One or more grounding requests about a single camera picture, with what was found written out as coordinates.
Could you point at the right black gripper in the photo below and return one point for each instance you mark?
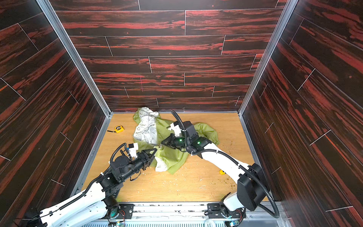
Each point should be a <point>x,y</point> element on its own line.
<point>171,141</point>

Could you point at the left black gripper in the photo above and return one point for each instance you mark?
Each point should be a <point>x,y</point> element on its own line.
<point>145,158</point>

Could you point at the green jacket with printed lining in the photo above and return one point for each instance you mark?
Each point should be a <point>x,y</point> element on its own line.
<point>153,131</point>

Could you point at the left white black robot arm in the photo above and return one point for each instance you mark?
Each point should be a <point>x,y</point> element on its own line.
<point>98,199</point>

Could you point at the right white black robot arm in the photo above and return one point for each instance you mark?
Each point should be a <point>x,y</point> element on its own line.
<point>252,188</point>

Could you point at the yellow tape measure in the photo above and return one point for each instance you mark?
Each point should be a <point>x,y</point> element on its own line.
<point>117,129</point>

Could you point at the yellow utility knife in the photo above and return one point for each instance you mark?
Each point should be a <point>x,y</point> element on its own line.
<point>221,172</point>

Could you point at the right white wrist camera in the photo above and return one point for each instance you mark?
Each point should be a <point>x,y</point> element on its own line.
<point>175,128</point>

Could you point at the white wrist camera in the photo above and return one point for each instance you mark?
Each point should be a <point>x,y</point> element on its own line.
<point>132,150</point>
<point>175,128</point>

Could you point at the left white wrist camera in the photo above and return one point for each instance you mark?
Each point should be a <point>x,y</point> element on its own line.
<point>132,150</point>

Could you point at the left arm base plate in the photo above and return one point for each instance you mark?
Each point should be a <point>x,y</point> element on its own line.
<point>121,211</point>

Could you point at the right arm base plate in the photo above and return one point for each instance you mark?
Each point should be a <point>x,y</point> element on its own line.
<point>217,210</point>

